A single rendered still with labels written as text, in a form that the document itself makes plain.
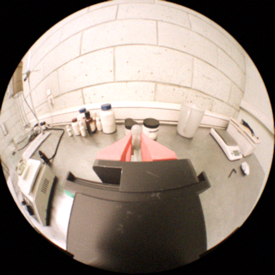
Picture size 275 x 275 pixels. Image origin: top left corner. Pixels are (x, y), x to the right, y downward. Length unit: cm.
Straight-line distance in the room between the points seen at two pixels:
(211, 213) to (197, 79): 62
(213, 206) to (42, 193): 48
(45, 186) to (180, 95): 72
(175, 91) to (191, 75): 16
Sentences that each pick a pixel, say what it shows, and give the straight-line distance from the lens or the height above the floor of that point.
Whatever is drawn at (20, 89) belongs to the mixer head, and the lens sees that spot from 73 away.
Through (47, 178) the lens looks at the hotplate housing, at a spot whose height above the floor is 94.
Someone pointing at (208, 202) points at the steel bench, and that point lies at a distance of 30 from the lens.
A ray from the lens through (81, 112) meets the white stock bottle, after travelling 47.
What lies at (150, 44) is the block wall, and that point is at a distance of 53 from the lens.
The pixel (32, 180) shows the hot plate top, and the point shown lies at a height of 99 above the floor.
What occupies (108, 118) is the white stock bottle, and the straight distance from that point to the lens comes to 36.
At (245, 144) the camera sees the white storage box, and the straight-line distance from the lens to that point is 72.
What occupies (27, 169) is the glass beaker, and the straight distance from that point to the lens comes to 33.
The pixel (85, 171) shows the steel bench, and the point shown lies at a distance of 29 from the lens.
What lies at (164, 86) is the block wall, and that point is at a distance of 49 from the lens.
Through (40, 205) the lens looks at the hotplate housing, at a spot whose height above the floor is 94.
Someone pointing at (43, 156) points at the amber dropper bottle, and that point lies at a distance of 44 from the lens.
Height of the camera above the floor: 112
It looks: 37 degrees down
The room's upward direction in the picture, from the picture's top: 1 degrees clockwise
